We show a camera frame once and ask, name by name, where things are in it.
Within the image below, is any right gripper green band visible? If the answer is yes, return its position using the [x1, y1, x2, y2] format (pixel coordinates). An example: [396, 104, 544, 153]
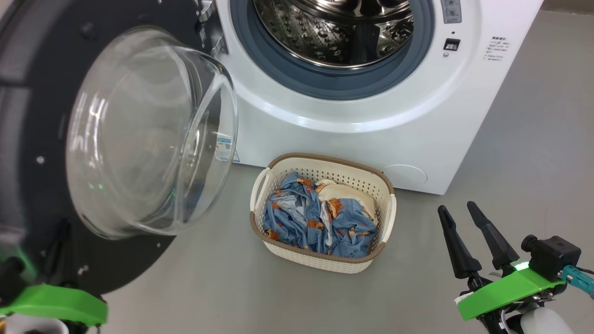
[438, 201, 569, 334]

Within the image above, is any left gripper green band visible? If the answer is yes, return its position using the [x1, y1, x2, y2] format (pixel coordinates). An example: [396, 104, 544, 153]
[0, 284, 108, 326]

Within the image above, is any blue orange patterned garment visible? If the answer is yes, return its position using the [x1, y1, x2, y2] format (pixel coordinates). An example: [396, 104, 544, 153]
[263, 172, 328, 251]

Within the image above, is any black round glass washer door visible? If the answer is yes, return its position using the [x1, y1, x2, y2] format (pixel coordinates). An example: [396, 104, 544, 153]
[0, 0, 239, 297]

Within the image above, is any white front-load washing machine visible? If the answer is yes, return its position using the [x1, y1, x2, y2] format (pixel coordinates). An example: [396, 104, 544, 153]
[200, 0, 544, 195]

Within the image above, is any silver door hinge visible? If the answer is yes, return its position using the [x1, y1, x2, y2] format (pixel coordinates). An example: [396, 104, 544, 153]
[195, 0, 228, 57]

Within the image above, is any round white filter cover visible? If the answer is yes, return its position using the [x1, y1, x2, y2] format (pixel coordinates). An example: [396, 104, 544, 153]
[383, 164, 428, 186]

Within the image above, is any cream perforated laundry basket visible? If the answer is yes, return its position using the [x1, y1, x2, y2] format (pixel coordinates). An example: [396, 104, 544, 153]
[250, 153, 397, 274]

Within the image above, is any black text warning sticker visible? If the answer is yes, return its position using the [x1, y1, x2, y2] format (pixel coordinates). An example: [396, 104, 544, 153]
[485, 36, 510, 62]

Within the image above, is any blue white energy label sticker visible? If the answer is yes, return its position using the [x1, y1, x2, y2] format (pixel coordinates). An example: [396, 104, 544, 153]
[215, 134, 240, 163]

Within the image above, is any grey rectangular panel label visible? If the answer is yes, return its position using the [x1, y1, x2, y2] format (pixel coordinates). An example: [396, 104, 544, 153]
[441, 0, 462, 24]

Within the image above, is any perforated stainless steel drum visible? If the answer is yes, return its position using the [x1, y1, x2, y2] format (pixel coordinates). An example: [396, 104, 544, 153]
[253, 0, 414, 69]

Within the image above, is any teal cable connector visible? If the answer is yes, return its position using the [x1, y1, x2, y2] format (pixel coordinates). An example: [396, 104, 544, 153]
[561, 265, 594, 300]

